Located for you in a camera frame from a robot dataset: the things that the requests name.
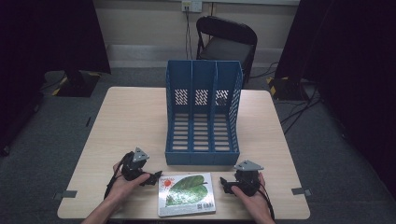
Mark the black stand base yellow stripes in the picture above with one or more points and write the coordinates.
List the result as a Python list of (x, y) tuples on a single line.
[(285, 87), (77, 82)]

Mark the person's right hand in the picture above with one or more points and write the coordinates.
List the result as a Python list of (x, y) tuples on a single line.
[(252, 202)]

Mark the person's left hand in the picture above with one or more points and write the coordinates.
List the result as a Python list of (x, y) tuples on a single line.
[(124, 186)]

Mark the green leaf picture book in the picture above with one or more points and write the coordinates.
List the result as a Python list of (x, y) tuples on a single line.
[(186, 193)]

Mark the blue plastic file rack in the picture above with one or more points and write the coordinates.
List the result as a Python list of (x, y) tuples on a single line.
[(202, 77)]

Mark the grey tape strip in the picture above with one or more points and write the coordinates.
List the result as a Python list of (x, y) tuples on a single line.
[(301, 191), (66, 194)]

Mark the white wall socket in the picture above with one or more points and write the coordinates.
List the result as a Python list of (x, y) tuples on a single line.
[(191, 5)]

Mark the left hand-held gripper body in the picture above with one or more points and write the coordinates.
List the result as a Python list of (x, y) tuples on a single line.
[(134, 168)]

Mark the black folding chair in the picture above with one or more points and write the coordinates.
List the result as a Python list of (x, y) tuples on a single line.
[(227, 46)]

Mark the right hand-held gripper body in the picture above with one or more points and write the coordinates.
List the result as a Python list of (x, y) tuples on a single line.
[(247, 177)]

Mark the black curtain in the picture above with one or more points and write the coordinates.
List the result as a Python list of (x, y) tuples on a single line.
[(351, 62)]

